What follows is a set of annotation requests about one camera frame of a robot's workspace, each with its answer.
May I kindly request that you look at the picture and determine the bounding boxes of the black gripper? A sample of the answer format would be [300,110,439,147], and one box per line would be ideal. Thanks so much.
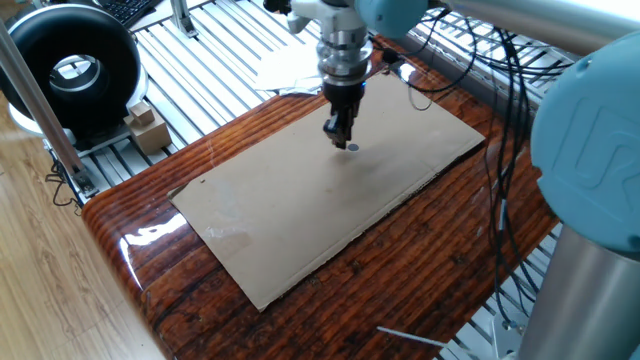
[322,81,366,150]

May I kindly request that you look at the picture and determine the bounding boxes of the large light wooden block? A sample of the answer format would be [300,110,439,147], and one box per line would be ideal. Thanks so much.
[123,110,173,155]

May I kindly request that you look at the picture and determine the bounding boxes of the medium light wooden block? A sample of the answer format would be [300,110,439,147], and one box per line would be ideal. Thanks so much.
[128,101,156,126]

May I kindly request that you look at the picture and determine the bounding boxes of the white crumpled cloth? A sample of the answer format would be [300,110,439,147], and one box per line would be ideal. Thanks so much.
[254,44,326,96]

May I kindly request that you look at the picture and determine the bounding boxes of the brown cardboard sheet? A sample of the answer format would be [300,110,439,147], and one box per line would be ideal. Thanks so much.
[167,69,486,312]

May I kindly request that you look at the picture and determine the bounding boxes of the glossy brown wooden board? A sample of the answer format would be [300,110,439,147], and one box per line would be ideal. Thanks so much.
[82,34,564,360]

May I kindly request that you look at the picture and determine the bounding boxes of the black keyboard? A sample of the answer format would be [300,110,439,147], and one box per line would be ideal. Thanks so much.
[97,0,161,29]

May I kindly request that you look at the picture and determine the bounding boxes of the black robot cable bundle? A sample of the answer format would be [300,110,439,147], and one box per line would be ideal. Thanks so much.
[379,19,576,331]

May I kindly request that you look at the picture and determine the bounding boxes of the aluminium frame profile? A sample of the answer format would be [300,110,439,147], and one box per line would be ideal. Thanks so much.
[0,19,100,199]
[169,0,199,39]

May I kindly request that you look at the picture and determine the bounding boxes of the white cable tie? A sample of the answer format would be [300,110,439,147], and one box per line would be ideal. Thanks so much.
[376,325,451,349]

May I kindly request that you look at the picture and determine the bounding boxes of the thin black cables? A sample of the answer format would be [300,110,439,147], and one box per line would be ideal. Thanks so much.
[44,159,84,216]

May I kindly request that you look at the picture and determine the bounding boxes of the black ring-shaped device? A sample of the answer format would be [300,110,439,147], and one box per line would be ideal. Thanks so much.
[0,3,150,139]

